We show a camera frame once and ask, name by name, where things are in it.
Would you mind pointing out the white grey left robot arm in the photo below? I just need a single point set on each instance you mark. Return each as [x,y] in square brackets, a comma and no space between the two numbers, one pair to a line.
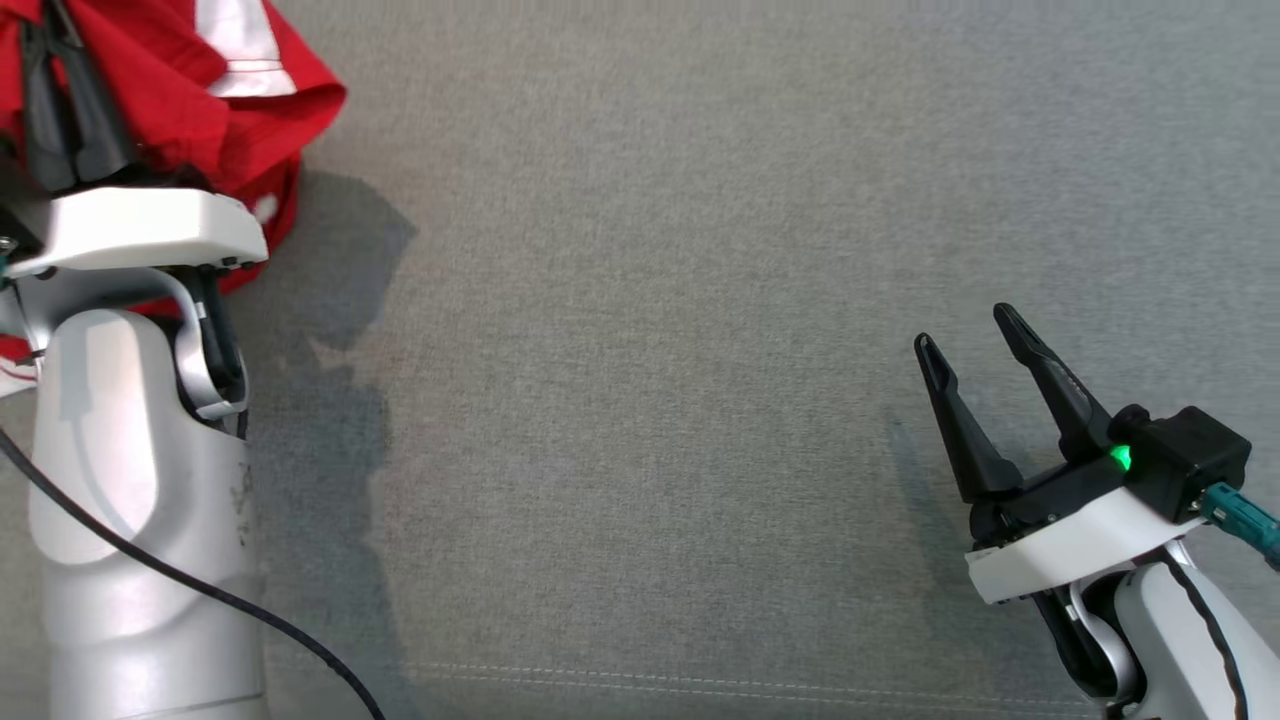
[120,520]

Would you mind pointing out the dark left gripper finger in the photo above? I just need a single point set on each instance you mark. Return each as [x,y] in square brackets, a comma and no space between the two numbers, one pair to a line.
[45,120]
[98,130]

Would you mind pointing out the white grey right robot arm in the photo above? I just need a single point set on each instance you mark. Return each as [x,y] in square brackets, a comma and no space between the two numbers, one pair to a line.
[1150,620]

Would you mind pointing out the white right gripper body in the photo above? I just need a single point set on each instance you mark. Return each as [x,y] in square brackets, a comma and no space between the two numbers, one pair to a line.
[1080,550]

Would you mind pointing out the red shorts with white stripes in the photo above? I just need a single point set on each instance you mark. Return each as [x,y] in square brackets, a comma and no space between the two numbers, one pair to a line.
[150,110]

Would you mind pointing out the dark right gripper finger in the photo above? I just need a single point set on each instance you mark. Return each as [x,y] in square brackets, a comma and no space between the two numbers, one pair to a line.
[965,430]
[1060,400]

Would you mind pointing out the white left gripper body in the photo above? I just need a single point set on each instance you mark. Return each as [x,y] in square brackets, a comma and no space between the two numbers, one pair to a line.
[140,230]

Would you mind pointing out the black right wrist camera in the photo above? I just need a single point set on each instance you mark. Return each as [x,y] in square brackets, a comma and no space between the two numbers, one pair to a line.
[1185,460]

